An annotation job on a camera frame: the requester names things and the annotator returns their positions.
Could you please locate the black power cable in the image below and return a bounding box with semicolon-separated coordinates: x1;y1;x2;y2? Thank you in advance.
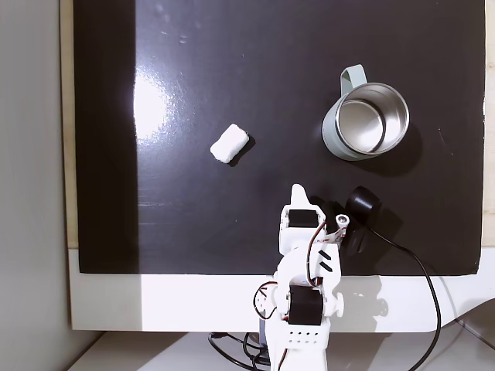
207;331;271;367

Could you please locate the sage green steel mug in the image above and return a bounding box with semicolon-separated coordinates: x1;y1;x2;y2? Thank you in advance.
321;64;411;162

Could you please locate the black camera cable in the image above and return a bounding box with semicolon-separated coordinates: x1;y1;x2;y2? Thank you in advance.
363;226;443;371

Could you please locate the black table mat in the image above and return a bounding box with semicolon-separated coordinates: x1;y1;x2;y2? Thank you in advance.
72;0;486;277

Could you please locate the black oval camera box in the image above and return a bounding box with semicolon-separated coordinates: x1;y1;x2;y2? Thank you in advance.
345;185;382;226

